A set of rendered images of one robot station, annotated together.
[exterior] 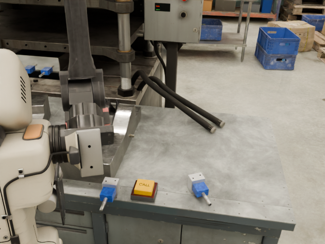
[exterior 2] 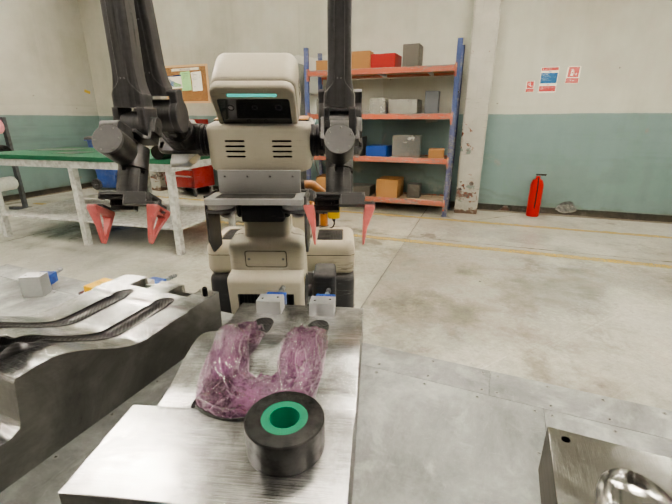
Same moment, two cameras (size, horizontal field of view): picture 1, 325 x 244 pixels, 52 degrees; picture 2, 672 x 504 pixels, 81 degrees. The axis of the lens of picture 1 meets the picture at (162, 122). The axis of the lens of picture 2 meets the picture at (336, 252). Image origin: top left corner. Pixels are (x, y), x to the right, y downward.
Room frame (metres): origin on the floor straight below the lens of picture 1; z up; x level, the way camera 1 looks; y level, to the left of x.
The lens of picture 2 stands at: (1.60, 0.85, 1.23)
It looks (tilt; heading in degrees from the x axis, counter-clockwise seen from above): 19 degrees down; 194
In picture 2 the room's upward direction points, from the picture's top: straight up
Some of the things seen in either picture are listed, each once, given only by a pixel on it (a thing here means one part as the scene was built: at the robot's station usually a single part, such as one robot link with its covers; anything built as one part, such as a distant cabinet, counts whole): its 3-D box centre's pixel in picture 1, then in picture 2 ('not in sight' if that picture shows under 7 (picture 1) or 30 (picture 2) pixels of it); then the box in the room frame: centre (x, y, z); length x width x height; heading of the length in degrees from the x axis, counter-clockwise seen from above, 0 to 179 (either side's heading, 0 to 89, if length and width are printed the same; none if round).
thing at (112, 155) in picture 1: (97, 129); (58, 349); (1.17, 0.27, 0.87); 0.50 x 0.26 x 0.14; 172
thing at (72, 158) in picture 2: not in sight; (115, 188); (-1.96, -2.59, 0.51); 2.40 x 1.13 x 1.02; 89
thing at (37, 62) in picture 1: (56, 56); not in sight; (2.04, 0.69, 0.87); 0.50 x 0.27 x 0.17; 172
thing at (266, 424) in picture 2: not in sight; (285, 430); (1.31, 0.72, 0.93); 0.08 x 0.08 x 0.04
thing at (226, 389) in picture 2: not in sight; (267, 352); (1.14, 0.63, 0.90); 0.26 x 0.18 x 0.08; 9
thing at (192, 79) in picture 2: not in sight; (186, 84); (-4.70, -3.39, 1.80); 0.90 x 0.03 x 0.60; 85
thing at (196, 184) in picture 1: (201, 191); (47, 277); (0.86, -0.14, 0.83); 0.13 x 0.05 x 0.05; 19
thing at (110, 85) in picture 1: (57, 68); not in sight; (2.13, 0.73, 0.76); 1.30 x 0.84 x 0.07; 82
